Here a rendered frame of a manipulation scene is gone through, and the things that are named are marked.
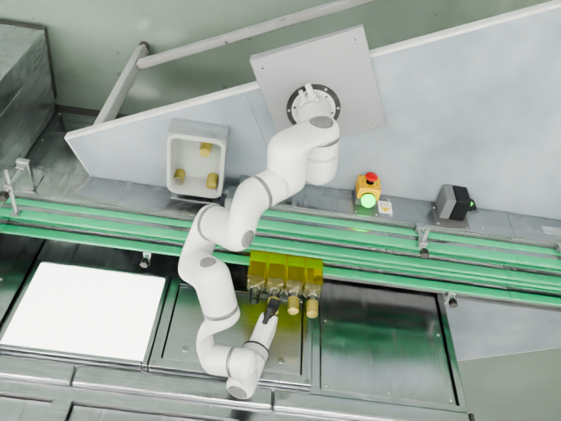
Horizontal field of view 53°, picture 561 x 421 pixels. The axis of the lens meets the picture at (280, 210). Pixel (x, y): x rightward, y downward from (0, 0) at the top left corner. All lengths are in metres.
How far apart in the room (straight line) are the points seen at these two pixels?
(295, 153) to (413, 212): 0.68
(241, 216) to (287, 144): 0.20
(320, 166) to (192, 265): 0.39
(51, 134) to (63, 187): 0.64
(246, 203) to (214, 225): 0.10
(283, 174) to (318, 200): 0.51
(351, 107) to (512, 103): 0.46
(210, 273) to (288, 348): 0.55
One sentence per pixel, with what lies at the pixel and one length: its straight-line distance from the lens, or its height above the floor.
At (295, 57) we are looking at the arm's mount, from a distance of 1.57.
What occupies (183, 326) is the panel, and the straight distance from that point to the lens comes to 1.75.
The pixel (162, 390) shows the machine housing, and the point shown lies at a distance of 1.64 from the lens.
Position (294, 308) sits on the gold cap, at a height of 1.16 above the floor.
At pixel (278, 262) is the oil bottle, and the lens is 1.73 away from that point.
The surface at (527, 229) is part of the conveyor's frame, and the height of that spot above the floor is 0.83.
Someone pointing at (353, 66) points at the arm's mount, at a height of 0.77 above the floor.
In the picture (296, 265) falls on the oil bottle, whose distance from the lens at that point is 1.74.
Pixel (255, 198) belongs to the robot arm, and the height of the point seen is 1.24.
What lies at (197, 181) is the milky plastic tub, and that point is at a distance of 1.83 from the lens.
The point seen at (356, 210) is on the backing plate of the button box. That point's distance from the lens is 1.78.
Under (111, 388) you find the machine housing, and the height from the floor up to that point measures 1.39.
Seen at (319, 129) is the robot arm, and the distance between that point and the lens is 1.33.
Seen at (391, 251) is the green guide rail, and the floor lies 0.92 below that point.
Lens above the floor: 2.19
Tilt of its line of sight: 49 degrees down
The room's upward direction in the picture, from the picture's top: 176 degrees counter-clockwise
